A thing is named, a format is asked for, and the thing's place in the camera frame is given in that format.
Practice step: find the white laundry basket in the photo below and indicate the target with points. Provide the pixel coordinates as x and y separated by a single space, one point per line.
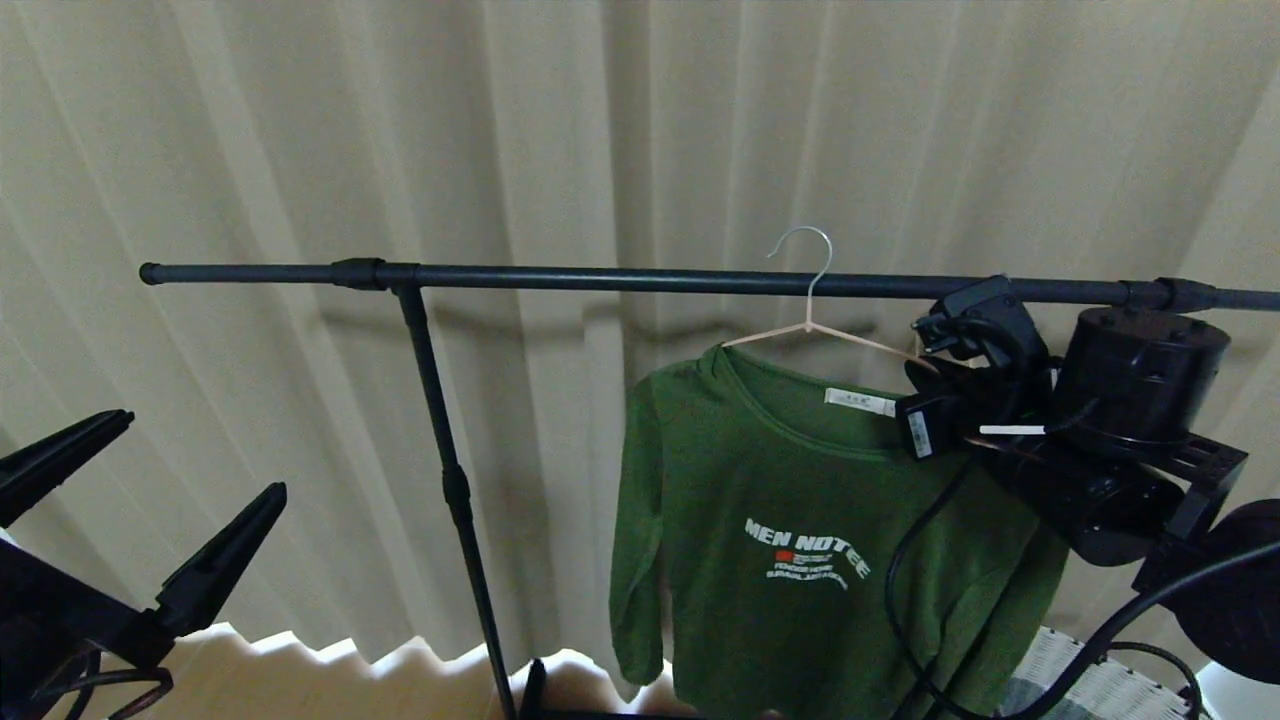
1110 690

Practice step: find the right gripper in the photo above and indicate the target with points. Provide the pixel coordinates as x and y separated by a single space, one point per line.
960 415

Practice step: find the pink clothes hanger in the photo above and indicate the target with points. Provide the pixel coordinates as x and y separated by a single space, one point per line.
806 315

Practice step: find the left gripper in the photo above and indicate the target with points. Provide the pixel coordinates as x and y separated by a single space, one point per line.
60 620

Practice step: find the black clothes rack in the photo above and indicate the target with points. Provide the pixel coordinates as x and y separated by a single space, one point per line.
600 279

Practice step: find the beige curtain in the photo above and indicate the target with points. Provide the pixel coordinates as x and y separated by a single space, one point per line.
400 130

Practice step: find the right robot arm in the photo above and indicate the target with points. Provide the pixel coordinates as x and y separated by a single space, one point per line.
1140 390

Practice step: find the green shirt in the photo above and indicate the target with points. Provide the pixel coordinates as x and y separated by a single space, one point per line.
780 480

